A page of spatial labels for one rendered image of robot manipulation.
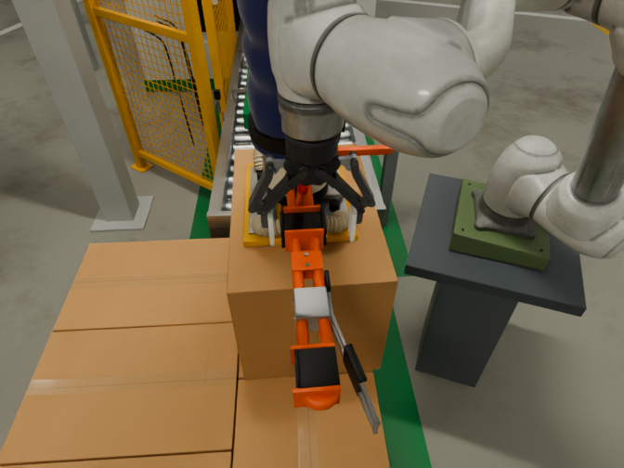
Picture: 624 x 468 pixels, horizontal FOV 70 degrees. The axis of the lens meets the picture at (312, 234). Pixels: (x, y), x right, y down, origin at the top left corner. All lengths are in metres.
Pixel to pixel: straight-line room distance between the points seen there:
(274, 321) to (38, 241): 1.99
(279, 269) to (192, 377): 0.49
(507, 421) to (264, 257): 1.29
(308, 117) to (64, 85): 1.91
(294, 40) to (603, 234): 0.97
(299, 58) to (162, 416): 1.08
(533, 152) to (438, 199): 0.42
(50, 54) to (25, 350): 1.30
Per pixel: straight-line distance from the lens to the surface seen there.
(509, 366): 2.18
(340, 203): 1.20
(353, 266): 1.08
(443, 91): 0.41
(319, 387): 0.72
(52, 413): 1.49
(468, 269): 1.41
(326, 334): 0.78
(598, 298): 2.63
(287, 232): 0.92
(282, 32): 0.53
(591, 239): 1.30
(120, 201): 2.71
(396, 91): 0.41
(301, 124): 0.59
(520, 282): 1.43
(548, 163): 1.34
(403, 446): 1.89
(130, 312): 1.60
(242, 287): 1.04
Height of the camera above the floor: 1.74
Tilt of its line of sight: 43 degrees down
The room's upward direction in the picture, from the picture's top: straight up
